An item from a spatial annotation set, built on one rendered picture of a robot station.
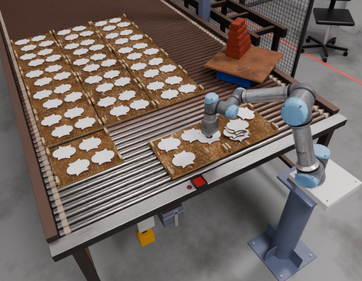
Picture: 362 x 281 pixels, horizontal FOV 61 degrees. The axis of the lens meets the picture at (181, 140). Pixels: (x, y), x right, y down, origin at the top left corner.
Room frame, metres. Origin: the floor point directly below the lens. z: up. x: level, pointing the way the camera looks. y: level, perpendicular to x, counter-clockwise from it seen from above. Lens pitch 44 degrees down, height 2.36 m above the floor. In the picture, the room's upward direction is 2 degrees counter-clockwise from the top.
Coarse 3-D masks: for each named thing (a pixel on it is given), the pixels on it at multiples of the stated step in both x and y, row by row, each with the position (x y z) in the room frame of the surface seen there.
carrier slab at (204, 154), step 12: (180, 132) 1.57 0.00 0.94; (156, 144) 1.46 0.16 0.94; (180, 144) 1.45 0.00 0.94; (192, 144) 1.44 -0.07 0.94; (204, 144) 1.44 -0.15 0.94; (216, 144) 1.44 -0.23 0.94; (156, 156) 1.36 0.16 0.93; (168, 156) 1.35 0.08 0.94; (204, 156) 1.34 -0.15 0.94; (216, 156) 1.33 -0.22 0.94; (180, 168) 1.24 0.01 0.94; (192, 168) 1.24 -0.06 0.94
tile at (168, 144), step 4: (164, 140) 1.48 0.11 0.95; (168, 140) 1.48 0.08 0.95; (172, 140) 1.48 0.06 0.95; (176, 140) 1.48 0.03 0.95; (160, 144) 1.44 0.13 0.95; (164, 144) 1.44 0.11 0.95; (168, 144) 1.44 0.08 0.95; (172, 144) 1.44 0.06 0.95; (176, 144) 1.44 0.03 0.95; (160, 148) 1.41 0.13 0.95; (164, 148) 1.41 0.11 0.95; (168, 148) 1.41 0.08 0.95; (172, 148) 1.41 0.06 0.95; (176, 148) 1.40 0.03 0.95
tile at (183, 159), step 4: (184, 152) 1.37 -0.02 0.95; (188, 152) 1.36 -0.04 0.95; (176, 156) 1.34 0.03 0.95; (180, 156) 1.33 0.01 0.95; (184, 156) 1.33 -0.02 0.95; (188, 156) 1.33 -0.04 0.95; (192, 156) 1.33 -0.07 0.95; (176, 160) 1.30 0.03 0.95; (180, 160) 1.30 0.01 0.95; (184, 160) 1.30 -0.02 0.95; (188, 160) 1.30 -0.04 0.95; (192, 160) 1.30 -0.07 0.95; (176, 164) 1.27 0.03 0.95; (180, 164) 1.26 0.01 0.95; (184, 164) 1.26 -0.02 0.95; (188, 164) 1.26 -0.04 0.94
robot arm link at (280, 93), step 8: (240, 88) 1.48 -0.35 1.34; (264, 88) 1.37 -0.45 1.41; (272, 88) 1.33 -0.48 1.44; (280, 88) 1.30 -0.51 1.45; (288, 88) 1.26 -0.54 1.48; (312, 88) 1.20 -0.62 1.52; (232, 96) 1.40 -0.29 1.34; (240, 96) 1.40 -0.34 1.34; (248, 96) 1.37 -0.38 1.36; (256, 96) 1.34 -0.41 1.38; (264, 96) 1.32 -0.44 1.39; (272, 96) 1.29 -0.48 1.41; (280, 96) 1.27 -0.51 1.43
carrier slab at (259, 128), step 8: (256, 112) 1.75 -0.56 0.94; (224, 120) 1.67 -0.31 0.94; (248, 120) 1.66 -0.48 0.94; (256, 120) 1.66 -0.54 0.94; (264, 120) 1.66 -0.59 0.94; (248, 128) 1.58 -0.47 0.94; (256, 128) 1.58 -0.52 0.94; (264, 128) 1.58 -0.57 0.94; (272, 128) 1.57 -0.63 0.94; (224, 136) 1.51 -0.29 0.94; (256, 136) 1.50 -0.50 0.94; (264, 136) 1.50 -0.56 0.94; (232, 144) 1.43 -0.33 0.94; (240, 144) 1.43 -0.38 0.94; (248, 144) 1.43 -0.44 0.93; (232, 152) 1.37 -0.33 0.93
